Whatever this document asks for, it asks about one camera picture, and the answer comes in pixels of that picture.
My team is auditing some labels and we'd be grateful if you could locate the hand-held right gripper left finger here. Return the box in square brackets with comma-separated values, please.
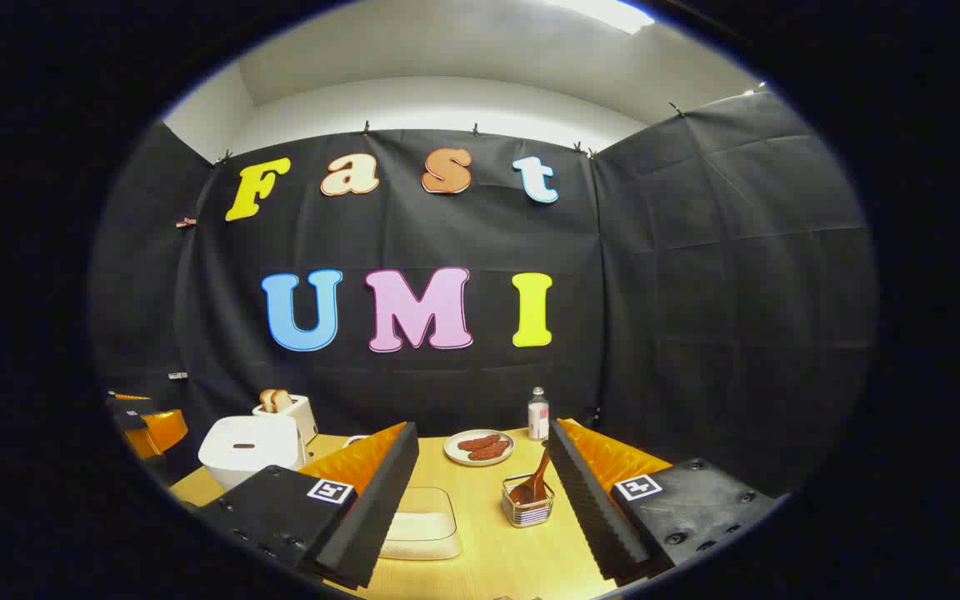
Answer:
[197, 421, 420, 591]

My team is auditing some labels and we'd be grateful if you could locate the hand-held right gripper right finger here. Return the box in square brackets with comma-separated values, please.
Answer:
[547, 418, 781, 587]

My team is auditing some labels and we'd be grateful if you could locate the brown wooden spoon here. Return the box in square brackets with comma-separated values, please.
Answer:
[510, 447, 553, 507]

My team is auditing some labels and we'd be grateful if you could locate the wire chopstick holder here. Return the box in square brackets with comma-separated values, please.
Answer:
[502, 473, 555, 528]

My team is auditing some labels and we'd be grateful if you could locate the white rice cooker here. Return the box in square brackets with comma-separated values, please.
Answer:
[198, 414, 308, 491]

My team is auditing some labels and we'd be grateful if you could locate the white round plate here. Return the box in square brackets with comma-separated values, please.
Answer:
[444, 429, 515, 467]

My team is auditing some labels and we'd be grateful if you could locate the clear bottle pink label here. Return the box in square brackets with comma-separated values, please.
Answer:
[527, 387, 550, 441]

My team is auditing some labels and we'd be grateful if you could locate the white toaster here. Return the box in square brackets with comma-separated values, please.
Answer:
[252, 394, 318, 447]

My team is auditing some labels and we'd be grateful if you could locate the black backdrop cloth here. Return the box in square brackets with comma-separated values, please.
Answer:
[90, 90, 878, 501]

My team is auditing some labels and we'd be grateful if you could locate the ceiling light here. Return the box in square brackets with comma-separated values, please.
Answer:
[547, 0, 656, 35]

